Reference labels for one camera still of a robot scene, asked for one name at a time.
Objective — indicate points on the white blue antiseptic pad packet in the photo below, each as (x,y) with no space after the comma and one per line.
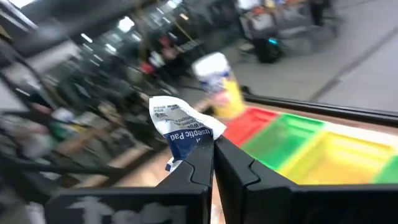
(183,140)

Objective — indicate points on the black aluminium rig frame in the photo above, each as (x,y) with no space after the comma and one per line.
(311,107)

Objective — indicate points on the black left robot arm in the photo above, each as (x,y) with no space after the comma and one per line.
(130,102)

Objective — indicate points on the black box with blue light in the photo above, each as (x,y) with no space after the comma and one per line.
(269,49)

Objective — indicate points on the red plastic basket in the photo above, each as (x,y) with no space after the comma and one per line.
(248,124)

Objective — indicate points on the Lysol wipes canister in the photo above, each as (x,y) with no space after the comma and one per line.
(217,84)

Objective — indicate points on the yellow plastic basket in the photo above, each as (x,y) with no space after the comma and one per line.
(335,158)

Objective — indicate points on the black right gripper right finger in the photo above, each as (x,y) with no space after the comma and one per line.
(264,202)

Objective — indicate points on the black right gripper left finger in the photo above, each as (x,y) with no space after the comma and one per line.
(186,199)

